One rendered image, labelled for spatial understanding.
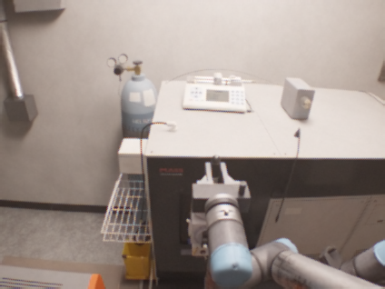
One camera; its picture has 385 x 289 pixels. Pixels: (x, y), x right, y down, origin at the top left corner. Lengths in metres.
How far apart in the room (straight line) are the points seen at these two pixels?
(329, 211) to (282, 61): 1.18
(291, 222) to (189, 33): 1.28
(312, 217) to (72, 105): 1.73
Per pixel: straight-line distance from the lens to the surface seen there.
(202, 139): 0.82
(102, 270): 1.39
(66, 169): 2.41
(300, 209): 0.97
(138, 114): 1.54
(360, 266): 0.69
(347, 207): 1.07
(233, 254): 0.47
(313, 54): 2.00
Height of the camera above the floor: 1.85
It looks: 31 degrees down
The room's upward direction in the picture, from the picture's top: 3 degrees clockwise
